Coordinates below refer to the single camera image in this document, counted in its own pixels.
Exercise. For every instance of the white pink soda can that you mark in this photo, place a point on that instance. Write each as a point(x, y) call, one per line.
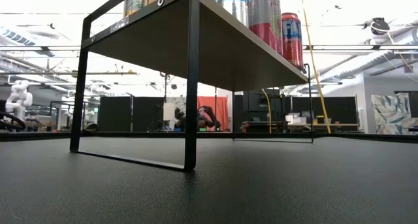
point(265, 34)

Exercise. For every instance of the black aluminium table frame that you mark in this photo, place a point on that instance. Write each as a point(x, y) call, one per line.
point(49, 135)

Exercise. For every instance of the white sign board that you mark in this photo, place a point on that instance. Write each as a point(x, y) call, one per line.
point(168, 111)

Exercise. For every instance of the red soda can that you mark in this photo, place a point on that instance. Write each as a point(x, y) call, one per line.
point(292, 47)

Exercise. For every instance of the black ceiling camera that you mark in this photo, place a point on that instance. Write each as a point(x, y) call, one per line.
point(380, 25)

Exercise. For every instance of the distant wooden table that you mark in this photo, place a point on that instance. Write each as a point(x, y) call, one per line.
point(339, 124)

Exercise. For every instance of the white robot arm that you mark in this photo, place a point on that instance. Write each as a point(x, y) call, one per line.
point(19, 100)

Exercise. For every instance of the black partition panel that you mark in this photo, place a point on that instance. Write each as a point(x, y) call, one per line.
point(333, 109)
point(114, 114)

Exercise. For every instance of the leaf print fabric panel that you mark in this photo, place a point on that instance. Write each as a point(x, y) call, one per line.
point(390, 114)

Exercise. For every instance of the white storage box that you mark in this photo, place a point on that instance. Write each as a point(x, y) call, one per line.
point(295, 119)

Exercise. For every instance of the red orange cloth backdrop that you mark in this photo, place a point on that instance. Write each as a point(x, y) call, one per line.
point(223, 106)

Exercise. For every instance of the wooden shelf with black frame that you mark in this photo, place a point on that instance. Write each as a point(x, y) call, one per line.
point(156, 44)

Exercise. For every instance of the black table mat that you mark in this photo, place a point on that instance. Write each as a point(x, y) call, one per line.
point(261, 191)

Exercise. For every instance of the black cabinet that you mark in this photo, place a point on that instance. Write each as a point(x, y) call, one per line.
point(254, 103)

